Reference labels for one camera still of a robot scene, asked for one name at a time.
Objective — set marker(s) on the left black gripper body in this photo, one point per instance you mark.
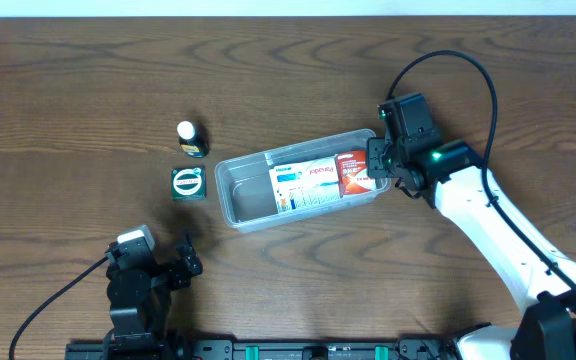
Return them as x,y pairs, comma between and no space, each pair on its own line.
179,268

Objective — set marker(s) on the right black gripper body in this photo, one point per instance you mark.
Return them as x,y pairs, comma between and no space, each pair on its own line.
378,158

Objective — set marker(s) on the red and white box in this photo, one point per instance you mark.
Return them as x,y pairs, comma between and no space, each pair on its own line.
352,173

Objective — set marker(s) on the white Panadol box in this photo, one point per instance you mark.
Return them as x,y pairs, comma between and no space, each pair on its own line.
305,174

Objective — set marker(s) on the clear plastic container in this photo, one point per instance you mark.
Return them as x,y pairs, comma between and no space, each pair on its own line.
246,192

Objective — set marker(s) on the small dark bottle white cap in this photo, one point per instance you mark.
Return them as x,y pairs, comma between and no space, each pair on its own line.
192,139

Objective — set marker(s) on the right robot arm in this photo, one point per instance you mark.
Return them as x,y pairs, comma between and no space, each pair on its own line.
451,178

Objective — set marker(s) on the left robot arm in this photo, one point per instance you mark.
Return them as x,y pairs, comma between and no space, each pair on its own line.
139,292

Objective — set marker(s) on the green round-logo box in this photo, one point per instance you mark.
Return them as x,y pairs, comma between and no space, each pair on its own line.
188,183

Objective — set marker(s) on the black mounting rail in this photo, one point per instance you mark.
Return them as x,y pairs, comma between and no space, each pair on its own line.
403,349

